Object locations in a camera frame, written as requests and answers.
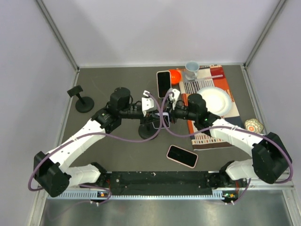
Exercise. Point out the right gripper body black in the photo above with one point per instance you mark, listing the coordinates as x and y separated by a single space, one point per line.
176 113

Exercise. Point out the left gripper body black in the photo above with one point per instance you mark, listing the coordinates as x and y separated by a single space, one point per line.
145 118

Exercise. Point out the black clamp phone stand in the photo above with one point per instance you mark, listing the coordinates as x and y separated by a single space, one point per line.
146 131

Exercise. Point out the phone with white case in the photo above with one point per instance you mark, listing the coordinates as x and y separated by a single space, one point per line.
163 83

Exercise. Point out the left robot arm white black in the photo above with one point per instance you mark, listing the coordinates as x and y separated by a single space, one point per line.
53 170

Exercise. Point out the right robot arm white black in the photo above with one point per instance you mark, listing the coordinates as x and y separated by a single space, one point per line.
269 158

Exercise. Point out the phone with pink case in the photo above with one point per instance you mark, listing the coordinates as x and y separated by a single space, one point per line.
182 156

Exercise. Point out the orange bowl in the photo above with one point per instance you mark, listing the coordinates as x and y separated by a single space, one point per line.
176 76

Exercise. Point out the white plate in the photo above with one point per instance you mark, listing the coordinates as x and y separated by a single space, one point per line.
217 100

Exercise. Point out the light blue cup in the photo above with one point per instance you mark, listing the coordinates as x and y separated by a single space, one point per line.
191 70

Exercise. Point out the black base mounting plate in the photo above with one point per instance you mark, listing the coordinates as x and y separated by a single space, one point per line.
164 182

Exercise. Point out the small patterned bowl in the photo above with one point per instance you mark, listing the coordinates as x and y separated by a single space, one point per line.
253 125

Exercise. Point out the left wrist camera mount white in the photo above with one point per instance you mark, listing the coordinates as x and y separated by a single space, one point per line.
148 103

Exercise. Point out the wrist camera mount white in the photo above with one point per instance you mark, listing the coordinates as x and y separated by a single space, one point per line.
148 103
174 95

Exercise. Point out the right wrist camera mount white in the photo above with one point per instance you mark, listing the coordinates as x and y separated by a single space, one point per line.
174 95

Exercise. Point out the pink handled knife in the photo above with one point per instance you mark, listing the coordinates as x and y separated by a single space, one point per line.
211 77

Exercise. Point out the slotted cable duct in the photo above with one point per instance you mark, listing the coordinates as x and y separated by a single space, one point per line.
86 194

